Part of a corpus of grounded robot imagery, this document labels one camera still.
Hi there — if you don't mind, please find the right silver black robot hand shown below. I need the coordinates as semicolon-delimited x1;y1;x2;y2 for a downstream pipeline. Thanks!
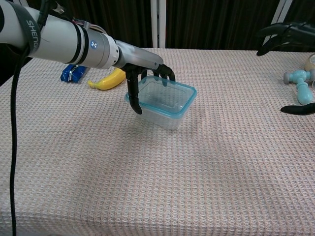
256;21;315;116

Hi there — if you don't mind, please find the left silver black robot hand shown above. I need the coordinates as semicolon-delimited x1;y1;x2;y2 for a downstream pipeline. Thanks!
113;40;176;115

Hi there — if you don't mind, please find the blue container lid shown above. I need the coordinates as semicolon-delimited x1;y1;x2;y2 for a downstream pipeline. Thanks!
124;75;197;120

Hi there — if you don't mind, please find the clear plastic container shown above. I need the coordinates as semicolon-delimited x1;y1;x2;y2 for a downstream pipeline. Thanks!
127;103;188;130

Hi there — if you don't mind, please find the clear beige tape roll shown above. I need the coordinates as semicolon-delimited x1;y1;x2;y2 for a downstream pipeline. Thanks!
302;53;315;71

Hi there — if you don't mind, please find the yellow banana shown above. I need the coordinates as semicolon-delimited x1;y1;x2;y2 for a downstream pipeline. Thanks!
87;67;126;91

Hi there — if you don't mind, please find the light blue toy hammer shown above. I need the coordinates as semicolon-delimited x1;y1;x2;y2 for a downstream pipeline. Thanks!
283;68;315;106

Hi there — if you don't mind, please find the blue snack packet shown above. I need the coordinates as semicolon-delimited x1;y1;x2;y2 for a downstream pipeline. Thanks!
60;64;91;84

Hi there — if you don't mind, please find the black curtain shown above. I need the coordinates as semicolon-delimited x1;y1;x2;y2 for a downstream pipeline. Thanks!
0;0;315;87

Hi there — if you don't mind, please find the pink white waffle tablecloth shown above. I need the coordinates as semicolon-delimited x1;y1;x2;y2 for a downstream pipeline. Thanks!
0;47;315;236

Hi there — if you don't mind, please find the white metal frame post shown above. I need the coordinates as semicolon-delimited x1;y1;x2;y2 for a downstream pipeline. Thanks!
150;0;167;49
260;0;293;52

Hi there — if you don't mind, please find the grey printed strap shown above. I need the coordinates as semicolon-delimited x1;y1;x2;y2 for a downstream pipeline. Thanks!
9;2;41;53

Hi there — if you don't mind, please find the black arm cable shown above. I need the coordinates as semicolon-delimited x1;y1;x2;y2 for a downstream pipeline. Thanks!
9;0;54;236

